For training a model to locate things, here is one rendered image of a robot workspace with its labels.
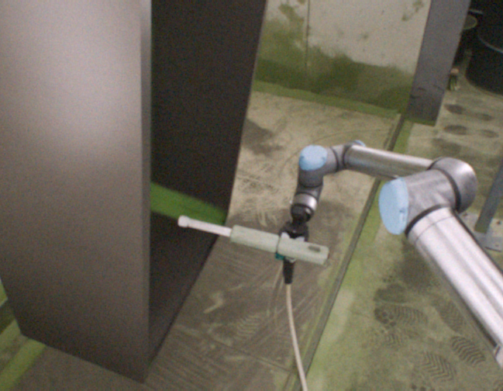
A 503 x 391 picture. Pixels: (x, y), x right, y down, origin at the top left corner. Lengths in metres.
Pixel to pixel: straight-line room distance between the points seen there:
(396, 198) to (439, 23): 1.83
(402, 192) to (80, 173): 0.64
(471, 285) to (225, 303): 1.17
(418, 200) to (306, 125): 1.87
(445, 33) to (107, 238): 2.26
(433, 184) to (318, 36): 1.98
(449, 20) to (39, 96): 2.32
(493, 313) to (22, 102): 0.83
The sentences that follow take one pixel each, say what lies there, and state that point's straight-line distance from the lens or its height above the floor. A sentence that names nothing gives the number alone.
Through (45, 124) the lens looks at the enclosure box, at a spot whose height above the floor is 1.26.
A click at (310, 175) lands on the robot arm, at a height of 0.62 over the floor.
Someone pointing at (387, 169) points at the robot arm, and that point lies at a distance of 1.37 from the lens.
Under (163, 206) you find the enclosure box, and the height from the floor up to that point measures 0.51.
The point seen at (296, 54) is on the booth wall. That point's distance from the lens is 3.05.
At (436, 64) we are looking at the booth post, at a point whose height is 0.39.
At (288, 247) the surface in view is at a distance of 1.43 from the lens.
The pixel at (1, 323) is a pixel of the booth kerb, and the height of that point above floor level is 0.10.
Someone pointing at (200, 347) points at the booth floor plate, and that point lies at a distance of 1.85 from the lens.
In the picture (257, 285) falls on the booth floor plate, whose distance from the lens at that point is 1.99.
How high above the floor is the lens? 1.63
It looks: 42 degrees down
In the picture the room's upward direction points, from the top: 1 degrees counter-clockwise
